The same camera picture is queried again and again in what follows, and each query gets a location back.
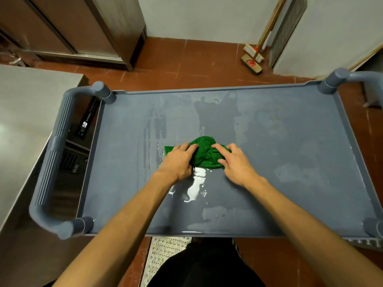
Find stainless steel counter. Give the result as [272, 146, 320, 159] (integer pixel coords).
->
[0, 64, 102, 287]

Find brown bristle broom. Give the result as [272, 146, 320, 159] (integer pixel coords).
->
[241, 15, 280, 75]

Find grey plastic utility cart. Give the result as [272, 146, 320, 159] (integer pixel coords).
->
[29, 68, 383, 240]

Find person's right forearm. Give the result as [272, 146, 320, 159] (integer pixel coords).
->
[244, 176, 383, 287]

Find grey mesh panel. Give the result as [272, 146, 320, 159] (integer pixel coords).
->
[268, 0, 308, 68]

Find stainless steel cabinet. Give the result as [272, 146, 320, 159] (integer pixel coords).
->
[0, 0, 147, 71]

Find metal floor drain grate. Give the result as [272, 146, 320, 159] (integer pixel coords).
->
[344, 237, 383, 251]

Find person's left hand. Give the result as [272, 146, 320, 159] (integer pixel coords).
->
[156, 142, 200, 185]

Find white floor drain grate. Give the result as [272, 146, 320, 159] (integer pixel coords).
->
[140, 236, 192, 287]

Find white bristle broom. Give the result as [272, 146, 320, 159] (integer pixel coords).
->
[243, 0, 290, 64]

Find black control panel display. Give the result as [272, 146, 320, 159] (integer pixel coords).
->
[74, 97, 101, 140]

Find person's left forearm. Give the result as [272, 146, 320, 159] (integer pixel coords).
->
[52, 170, 180, 287]

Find person's right hand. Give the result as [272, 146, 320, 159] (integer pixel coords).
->
[211, 143, 261, 189]

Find green cleaning cloth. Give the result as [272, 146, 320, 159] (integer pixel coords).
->
[164, 136, 231, 170]

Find person's black trousers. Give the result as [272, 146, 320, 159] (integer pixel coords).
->
[147, 237, 267, 287]

